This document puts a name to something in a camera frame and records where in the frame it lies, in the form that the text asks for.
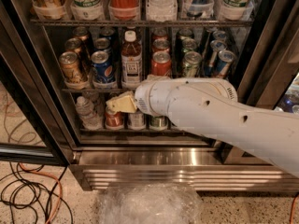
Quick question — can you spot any clear plastic bag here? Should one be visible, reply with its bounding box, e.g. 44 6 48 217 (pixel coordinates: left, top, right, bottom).
99 183 202 224

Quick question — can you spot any steel fridge base grille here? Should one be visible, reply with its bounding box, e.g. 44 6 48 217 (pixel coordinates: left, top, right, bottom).
70 165 299 193

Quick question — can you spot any green can lower shelf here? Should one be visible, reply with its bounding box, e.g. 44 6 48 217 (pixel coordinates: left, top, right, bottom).
149 116 168 130

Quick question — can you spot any tea bottle lower shelf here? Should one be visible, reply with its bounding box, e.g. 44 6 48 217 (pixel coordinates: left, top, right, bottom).
128 111 146 130

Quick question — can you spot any blue Pepsi can front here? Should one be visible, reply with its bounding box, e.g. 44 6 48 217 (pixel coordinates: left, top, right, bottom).
91 50 115 84

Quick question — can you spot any clear water bottle lower shelf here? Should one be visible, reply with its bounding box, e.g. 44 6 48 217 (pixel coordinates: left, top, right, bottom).
76 96 102 131

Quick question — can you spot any red Coca-Cola can front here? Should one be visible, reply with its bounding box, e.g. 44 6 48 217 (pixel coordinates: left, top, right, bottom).
151 51 172 77

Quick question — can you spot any blue slim can front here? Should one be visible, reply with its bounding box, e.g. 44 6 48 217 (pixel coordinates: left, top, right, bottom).
212 49 235 78

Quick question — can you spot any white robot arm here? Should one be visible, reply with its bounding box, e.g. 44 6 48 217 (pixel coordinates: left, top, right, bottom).
107 75 299 177

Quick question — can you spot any white green soda bottle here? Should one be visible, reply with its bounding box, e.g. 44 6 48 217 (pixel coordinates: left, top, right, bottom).
71 0 103 21

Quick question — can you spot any green can front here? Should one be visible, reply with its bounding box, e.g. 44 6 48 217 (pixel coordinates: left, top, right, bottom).
181 51 202 77

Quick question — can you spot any gold can front left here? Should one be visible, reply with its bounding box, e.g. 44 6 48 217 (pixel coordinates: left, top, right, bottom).
59 51 87 83

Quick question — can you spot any orange cable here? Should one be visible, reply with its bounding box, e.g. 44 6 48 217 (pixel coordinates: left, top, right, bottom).
18 161 64 224

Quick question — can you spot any brown tea bottle white cap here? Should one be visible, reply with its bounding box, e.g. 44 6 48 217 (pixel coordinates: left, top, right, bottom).
121 30 142 86

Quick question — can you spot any black cable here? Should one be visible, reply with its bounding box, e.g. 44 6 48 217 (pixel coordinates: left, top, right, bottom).
0 161 74 224

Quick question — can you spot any left fridge glass door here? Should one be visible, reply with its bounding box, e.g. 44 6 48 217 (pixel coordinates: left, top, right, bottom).
0 22 73 166

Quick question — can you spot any red Coca-Cola bottle top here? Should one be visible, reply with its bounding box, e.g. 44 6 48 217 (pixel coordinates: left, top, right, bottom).
110 0 139 20

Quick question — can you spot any red can lower shelf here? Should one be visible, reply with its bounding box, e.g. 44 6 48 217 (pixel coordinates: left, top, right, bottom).
105 107 123 129

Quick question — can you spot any clear water bottle top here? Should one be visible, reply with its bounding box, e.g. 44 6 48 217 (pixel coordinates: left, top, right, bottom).
146 0 178 22

